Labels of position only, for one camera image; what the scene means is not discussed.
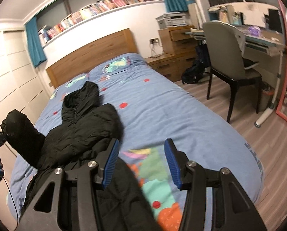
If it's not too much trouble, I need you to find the black hooded puffer jacket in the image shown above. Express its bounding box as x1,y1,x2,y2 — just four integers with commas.
1,80,158,231

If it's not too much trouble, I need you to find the grey chair with black legs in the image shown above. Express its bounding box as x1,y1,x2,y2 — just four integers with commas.
202,20,263,124

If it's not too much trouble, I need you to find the white wardrobe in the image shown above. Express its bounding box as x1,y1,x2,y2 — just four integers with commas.
0,22,50,229

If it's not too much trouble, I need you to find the wooden dresser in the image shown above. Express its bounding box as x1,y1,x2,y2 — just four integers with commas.
158,25,203,56

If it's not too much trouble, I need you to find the row of books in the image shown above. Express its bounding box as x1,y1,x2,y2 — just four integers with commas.
38,0,165,46

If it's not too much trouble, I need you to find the grey waste bin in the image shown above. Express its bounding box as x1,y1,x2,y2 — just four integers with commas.
261,88,276,112

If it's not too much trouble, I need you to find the wooden nightstand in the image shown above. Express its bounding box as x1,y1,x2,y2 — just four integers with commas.
145,52,200,83

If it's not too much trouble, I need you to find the black cable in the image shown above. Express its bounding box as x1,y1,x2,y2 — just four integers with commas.
1,174,22,223

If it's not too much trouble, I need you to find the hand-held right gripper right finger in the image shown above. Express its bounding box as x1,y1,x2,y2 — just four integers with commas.
164,138,268,231

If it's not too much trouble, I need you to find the white study desk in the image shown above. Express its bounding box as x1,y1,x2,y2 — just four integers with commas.
185,1,287,128

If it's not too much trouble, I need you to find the black backpack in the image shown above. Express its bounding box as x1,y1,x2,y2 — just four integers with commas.
181,58,206,85

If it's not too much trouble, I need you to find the wooden headboard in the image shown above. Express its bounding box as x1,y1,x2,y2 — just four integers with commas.
45,28,138,89

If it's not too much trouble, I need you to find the blue printed bedspread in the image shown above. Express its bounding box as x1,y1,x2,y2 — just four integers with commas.
10,52,264,231

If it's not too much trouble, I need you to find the white printer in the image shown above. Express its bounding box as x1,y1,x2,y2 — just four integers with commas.
156,12,190,30

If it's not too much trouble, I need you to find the pink framed mirror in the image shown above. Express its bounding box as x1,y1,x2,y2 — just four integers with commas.
275,0,287,128

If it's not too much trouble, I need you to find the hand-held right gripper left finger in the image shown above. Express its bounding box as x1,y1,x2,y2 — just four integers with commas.
18,138,121,231

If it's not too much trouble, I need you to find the dark blue hanging bag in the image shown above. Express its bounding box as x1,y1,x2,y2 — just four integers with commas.
195,44,211,68

